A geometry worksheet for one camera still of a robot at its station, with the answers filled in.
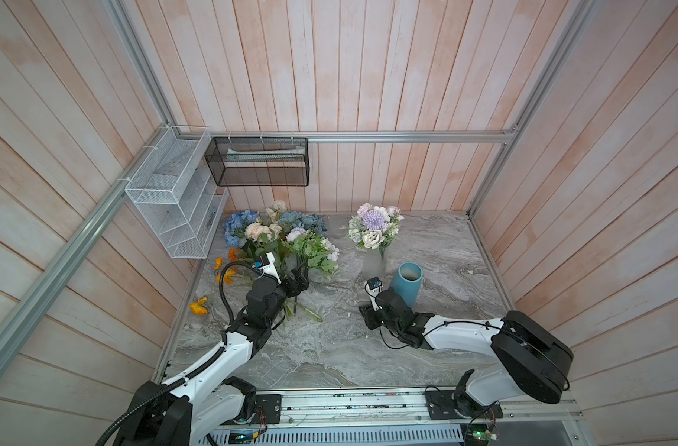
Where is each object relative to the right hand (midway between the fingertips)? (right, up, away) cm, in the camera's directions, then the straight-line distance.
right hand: (364, 304), depth 90 cm
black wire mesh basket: (-40, +52, +19) cm, 68 cm away
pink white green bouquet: (-26, +18, +6) cm, 32 cm away
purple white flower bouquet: (+2, +25, -12) cm, 28 cm away
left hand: (-21, +12, -8) cm, 25 cm away
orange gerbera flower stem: (-46, +16, +7) cm, 50 cm away
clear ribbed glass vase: (+5, +13, +8) cm, 16 cm away
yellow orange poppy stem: (-55, -1, +1) cm, 55 cm away
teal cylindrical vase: (+10, +10, -13) cm, 19 cm away
